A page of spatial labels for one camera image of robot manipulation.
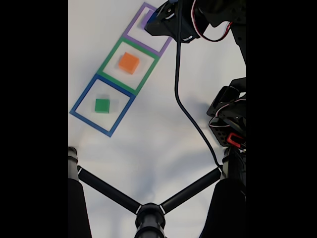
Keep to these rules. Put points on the small blue cube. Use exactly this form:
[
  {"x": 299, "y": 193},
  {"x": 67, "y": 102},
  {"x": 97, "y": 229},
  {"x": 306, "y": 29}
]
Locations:
[{"x": 151, "y": 17}]

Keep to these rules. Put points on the purple foam block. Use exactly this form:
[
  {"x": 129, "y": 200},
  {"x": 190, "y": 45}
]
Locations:
[{"x": 146, "y": 18}]

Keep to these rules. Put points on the orange foam block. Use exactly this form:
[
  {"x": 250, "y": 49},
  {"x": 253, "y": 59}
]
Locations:
[{"x": 128, "y": 62}]

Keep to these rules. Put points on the green foam block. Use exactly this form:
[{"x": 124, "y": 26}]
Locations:
[{"x": 102, "y": 105}]

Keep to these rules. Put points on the red clamp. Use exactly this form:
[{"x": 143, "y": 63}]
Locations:
[{"x": 231, "y": 138}]

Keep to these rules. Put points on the purple square frame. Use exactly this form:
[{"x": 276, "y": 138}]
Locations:
[{"x": 138, "y": 42}]

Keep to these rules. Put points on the green square frame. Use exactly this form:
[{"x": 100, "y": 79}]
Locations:
[{"x": 147, "y": 74}]

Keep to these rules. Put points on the blue square frame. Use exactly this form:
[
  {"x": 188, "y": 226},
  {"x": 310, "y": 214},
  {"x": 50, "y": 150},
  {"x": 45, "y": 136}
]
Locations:
[{"x": 121, "y": 116}]

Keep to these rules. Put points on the black camera tripod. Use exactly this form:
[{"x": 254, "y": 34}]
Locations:
[{"x": 149, "y": 218}]

